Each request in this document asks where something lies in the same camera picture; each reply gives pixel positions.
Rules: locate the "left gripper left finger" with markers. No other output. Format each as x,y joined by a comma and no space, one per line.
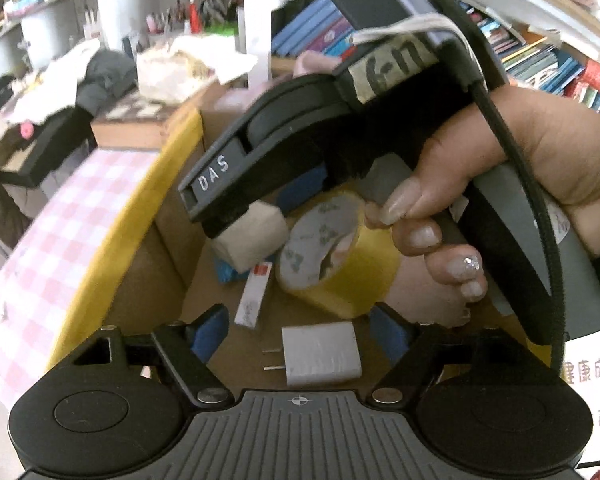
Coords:
186,349

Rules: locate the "small red white box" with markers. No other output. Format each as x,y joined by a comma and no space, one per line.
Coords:
253,295

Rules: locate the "yellow tape roll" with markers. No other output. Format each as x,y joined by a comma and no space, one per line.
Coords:
333,261

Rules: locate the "blue plastic bag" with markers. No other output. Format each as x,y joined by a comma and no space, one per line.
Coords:
225,273

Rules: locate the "wooden chess box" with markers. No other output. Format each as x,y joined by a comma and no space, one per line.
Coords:
136,123

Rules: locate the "white tissue pack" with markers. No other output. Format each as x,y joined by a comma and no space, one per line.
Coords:
174,70

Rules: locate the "pink plush pig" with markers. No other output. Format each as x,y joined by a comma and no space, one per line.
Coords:
418,298

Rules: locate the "yellow cardboard box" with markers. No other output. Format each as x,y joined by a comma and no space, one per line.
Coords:
154,266

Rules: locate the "white sponge block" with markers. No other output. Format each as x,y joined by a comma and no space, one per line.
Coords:
253,237

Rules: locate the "person right hand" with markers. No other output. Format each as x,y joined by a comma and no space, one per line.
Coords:
560,139

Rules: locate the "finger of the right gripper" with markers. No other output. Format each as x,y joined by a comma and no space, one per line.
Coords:
227,193

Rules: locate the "white power adapter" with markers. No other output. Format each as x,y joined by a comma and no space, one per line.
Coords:
320,355

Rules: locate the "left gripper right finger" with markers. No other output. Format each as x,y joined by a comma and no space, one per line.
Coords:
401,342

